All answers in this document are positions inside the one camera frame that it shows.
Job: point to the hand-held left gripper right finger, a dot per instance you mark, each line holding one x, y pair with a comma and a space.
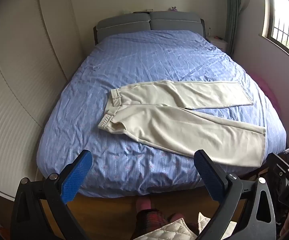
209, 177

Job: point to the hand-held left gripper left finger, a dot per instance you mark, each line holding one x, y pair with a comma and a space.
76, 178

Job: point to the cream pants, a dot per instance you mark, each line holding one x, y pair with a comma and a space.
172, 120

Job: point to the person's right hand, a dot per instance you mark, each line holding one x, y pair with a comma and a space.
288, 226

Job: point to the pink slipper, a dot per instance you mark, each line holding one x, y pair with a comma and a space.
177, 217

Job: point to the person's plaid trouser leg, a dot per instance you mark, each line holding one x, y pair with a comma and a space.
150, 223

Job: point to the white sliding wardrobe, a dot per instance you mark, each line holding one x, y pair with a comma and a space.
14, 80

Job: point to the white nightstand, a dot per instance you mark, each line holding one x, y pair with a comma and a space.
220, 45

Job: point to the blue striped floral blanket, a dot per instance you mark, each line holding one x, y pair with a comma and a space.
147, 55

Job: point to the small white bottle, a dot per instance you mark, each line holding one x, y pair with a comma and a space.
209, 32

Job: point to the green curtain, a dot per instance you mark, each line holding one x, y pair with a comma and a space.
234, 17

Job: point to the grey padded bed headboard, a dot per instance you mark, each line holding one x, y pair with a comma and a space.
139, 22

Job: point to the small purple toy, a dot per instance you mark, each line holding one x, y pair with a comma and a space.
173, 9

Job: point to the flat dark item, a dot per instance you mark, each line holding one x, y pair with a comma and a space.
142, 12

